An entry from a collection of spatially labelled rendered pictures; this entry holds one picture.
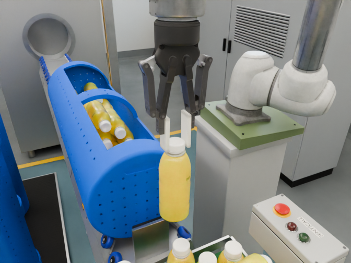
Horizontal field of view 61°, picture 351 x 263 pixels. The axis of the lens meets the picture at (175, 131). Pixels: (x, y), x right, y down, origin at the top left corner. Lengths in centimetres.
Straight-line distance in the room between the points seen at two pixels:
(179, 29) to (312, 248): 53
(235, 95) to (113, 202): 69
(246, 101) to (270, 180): 42
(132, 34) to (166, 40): 560
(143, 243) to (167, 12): 58
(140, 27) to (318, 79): 518
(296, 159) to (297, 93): 140
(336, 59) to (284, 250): 172
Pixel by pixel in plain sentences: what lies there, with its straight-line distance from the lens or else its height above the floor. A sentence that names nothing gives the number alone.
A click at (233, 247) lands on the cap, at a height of 108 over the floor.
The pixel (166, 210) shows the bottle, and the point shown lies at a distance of 64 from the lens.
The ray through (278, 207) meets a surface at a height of 111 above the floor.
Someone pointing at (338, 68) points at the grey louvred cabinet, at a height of 101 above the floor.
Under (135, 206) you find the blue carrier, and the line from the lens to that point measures 82.
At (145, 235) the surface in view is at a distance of 81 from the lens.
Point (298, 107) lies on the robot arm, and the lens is 119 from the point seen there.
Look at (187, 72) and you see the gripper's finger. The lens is 52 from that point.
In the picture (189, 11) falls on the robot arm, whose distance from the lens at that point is 47.
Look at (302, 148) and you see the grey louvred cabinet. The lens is 247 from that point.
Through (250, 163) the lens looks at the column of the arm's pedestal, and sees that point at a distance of 130.
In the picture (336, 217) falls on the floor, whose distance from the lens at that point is 257.
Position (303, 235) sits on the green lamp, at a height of 111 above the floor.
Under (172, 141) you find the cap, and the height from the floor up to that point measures 133.
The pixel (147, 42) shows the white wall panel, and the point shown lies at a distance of 620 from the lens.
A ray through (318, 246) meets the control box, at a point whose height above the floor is 110.
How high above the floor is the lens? 163
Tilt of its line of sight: 29 degrees down
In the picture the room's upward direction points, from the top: straight up
